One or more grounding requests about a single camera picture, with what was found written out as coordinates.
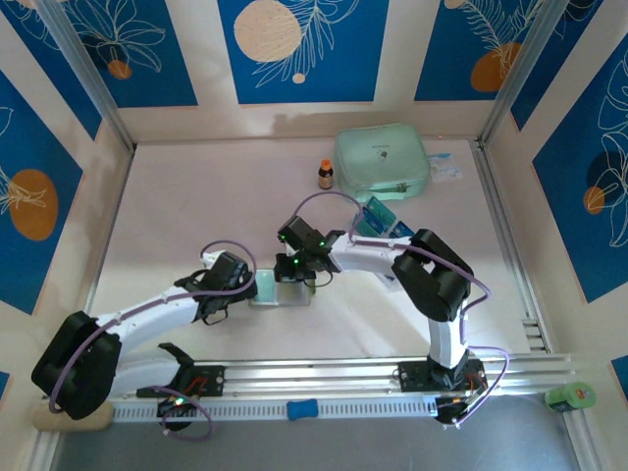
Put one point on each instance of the black controller board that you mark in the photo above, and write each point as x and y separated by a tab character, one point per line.
451	409
176	407

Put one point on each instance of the teal credit card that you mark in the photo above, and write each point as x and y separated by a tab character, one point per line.
368	223
266	289
378	208

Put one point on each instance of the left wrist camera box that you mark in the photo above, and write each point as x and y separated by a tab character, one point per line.
211	258

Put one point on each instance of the blue credit card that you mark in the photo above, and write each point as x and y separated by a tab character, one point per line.
403	230

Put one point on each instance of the blue plastic clip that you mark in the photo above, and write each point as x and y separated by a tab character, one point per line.
301	410

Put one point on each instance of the aluminium side rail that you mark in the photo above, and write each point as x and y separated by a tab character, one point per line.
119	196
489	176

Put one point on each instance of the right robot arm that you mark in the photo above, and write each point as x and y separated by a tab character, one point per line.
432	279

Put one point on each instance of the mint green zipper pouch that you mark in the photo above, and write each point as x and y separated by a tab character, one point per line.
380	157

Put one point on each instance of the green card holder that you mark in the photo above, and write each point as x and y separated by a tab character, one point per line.
294	297

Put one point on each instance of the blue white sachet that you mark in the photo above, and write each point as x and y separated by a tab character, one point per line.
446	169

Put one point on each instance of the brown bottle orange cap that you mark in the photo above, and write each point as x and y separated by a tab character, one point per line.
326	179

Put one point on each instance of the clear acrylic card stand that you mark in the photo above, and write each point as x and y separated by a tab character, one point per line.
391	226

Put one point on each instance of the green tape roll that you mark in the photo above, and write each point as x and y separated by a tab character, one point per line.
571	396

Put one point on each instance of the aluminium frame post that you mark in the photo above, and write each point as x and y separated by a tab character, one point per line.
90	73
530	73

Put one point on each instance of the beige foam block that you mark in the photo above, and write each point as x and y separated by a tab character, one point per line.
103	421

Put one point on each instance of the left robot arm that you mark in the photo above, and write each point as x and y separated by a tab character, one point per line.
147	311

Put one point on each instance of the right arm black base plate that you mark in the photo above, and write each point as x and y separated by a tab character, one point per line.
414	375

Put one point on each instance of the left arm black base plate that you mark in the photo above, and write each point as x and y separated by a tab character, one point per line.
213	380

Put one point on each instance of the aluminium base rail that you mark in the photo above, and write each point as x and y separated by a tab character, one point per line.
314	375

